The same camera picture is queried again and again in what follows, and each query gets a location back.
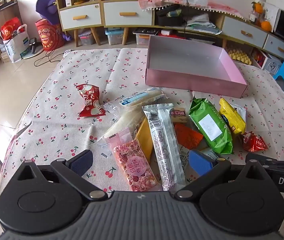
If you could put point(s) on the red round bag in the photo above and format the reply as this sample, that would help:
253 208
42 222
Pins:
49 36

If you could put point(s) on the clear packet blue label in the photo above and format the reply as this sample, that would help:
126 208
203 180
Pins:
142 97

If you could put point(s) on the orange fruit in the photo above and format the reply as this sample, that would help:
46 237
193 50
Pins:
258 7
266 25

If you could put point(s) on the black flat device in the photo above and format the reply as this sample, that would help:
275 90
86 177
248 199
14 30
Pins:
144 31

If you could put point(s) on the yellow egg tray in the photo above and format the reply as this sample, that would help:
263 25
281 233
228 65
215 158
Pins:
239 56

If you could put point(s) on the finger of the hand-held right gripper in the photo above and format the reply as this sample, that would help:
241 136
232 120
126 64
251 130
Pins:
271 162

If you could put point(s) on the cherry print tablecloth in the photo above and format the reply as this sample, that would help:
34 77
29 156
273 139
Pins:
57 120

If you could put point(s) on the clear bin teal lid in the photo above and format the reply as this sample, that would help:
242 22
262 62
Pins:
114 37

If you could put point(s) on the orange yellow snack packet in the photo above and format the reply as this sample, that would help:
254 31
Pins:
144 137

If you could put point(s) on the clear packet white roll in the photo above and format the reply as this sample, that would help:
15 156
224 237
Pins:
127 122

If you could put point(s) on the black storage box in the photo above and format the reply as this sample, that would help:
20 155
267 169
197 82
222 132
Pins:
169 20

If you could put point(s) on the black handheld device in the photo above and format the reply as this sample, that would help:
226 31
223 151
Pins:
33 45

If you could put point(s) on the long silver snack packet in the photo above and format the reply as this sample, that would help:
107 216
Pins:
163 145

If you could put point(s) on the orange red foil packet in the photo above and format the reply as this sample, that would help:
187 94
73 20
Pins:
186 136

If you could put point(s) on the purple round object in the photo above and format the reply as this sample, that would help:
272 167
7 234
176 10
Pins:
45 7

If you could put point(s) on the white patterned box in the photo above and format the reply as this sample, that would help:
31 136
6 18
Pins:
271 63

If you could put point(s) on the small white carton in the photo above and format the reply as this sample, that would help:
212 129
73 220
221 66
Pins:
70 0

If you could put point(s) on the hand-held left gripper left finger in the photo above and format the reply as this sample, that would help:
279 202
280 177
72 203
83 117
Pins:
82 161

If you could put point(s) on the pink cherry print cloth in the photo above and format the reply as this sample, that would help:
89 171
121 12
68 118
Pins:
206 5

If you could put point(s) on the stack of papers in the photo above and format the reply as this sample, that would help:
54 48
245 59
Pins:
201 22

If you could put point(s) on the small clear storage bin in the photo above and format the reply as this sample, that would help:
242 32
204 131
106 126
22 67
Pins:
87 39

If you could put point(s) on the red gift bag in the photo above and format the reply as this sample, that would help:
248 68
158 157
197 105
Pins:
10 28

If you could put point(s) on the small brown snack packet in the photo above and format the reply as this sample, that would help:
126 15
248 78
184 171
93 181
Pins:
179 115

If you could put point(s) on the white shopping bag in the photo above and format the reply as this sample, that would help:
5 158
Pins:
15 48

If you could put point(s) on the clear plastic jar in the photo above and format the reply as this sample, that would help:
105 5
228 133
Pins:
252 16

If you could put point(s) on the white cardboard box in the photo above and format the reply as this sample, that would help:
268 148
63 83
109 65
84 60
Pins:
194 82

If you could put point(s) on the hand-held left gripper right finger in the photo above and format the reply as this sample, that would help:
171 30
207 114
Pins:
201 163

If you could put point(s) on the white packet black print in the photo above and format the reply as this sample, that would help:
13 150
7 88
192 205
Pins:
240 111

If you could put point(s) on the red white candy packet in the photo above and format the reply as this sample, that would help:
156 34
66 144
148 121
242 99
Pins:
253 141
89 100

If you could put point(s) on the pink flower print packet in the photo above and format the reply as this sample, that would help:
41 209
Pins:
134 165

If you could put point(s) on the green snack packet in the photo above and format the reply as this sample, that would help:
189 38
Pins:
196 115

